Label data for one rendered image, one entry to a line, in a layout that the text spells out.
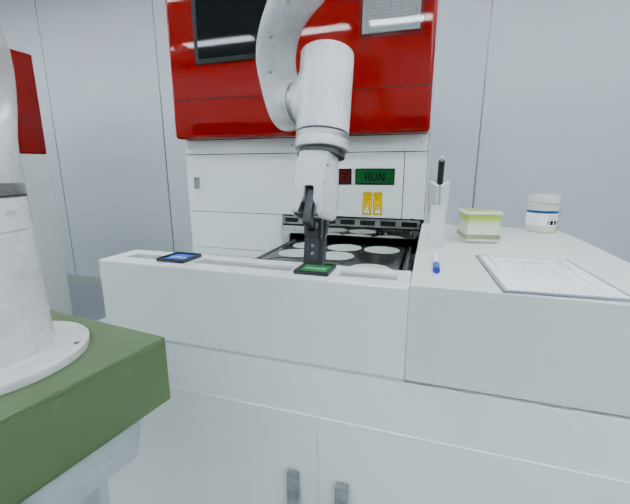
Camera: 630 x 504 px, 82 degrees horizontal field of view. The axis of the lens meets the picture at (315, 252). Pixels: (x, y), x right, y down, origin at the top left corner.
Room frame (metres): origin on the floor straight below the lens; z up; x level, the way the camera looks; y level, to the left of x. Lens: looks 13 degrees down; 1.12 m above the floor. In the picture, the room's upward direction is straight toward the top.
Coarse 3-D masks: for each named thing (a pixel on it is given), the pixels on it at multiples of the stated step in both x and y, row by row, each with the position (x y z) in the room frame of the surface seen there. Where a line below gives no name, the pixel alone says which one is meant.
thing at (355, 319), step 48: (144, 288) 0.61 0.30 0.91; (192, 288) 0.58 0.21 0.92; (240, 288) 0.55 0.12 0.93; (288, 288) 0.53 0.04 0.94; (336, 288) 0.50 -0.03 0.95; (384, 288) 0.48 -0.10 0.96; (192, 336) 0.58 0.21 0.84; (240, 336) 0.55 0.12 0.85; (288, 336) 0.53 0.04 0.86; (336, 336) 0.50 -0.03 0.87; (384, 336) 0.48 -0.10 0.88
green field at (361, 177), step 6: (360, 174) 1.12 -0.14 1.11; (366, 174) 1.12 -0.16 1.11; (372, 174) 1.11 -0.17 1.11; (378, 174) 1.11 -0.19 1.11; (384, 174) 1.10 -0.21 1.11; (390, 174) 1.10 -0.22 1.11; (360, 180) 1.12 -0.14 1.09; (366, 180) 1.12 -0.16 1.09; (372, 180) 1.11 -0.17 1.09; (378, 180) 1.11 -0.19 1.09; (384, 180) 1.10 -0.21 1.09; (390, 180) 1.10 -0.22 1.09
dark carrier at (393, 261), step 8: (296, 240) 1.14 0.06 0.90; (280, 248) 1.01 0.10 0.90; (288, 248) 1.01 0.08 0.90; (296, 248) 1.01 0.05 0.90; (400, 248) 1.01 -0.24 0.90; (272, 256) 0.91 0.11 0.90; (280, 256) 0.91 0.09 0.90; (360, 256) 0.92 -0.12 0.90; (368, 256) 0.92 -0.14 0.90; (376, 256) 0.92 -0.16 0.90; (384, 256) 0.92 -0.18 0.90; (392, 256) 0.92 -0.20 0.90; (400, 256) 0.91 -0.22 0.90; (336, 264) 0.84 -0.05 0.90; (344, 264) 0.83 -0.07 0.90; (352, 264) 0.83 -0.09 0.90; (384, 264) 0.83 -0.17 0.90; (392, 264) 0.83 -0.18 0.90; (400, 264) 0.83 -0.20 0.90
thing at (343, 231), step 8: (288, 224) 1.20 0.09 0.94; (288, 232) 1.18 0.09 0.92; (296, 232) 1.18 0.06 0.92; (328, 232) 1.14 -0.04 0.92; (336, 232) 1.14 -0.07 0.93; (344, 232) 1.13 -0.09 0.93; (352, 232) 1.12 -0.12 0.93; (360, 232) 1.11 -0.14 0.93; (368, 232) 1.10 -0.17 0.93; (376, 232) 1.10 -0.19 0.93; (384, 232) 1.09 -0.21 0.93; (392, 232) 1.08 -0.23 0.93; (400, 232) 1.08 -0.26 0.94; (408, 232) 1.07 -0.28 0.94; (416, 232) 1.06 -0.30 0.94; (288, 240) 1.18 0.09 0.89; (416, 240) 1.06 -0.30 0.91
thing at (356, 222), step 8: (288, 216) 1.19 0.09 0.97; (336, 224) 1.14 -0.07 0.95; (344, 224) 1.14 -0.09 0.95; (352, 224) 1.13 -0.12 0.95; (360, 224) 1.12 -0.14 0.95; (368, 224) 1.11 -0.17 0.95; (376, 224) 1.11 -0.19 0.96; (384, 224) 1.10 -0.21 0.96; (392, 224) 1.09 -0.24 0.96; (400, 224) 1.08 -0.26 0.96; (408, 224) 1.08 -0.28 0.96; (416, 224) 1.07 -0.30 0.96
